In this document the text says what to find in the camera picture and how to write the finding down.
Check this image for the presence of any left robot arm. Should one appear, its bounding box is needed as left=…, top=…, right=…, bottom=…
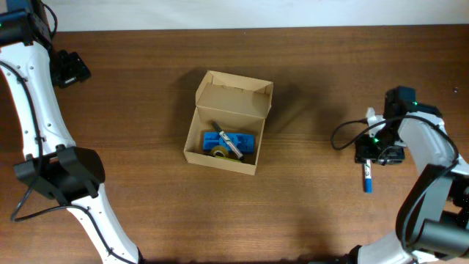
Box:
left=1, top=0, right=144, bottom=263

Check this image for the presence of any blue plastic case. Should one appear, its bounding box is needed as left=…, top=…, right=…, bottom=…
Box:
left=202, top=132, right=255, bottom=154

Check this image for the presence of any brown cardboard box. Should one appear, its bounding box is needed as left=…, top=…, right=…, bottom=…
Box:
left=183, top=70, right=273, bottom=175

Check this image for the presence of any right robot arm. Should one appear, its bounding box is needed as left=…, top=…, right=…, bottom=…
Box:
left=331, top=86, right=468, bottom=264

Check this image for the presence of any yellow tape roll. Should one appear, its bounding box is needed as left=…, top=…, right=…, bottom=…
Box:
left=210, top=145, right=229, bottom=158

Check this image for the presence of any blue white marker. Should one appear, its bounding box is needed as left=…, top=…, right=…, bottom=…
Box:
left=363, top=160, right=373, bottom=194

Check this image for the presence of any yellow highlighter marker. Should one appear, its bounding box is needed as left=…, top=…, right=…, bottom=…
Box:
left=214, top=156, right=242, bottom=163

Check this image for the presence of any black white marker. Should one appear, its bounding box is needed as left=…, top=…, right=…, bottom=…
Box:
left=211, top=121, right=245, bottom=161

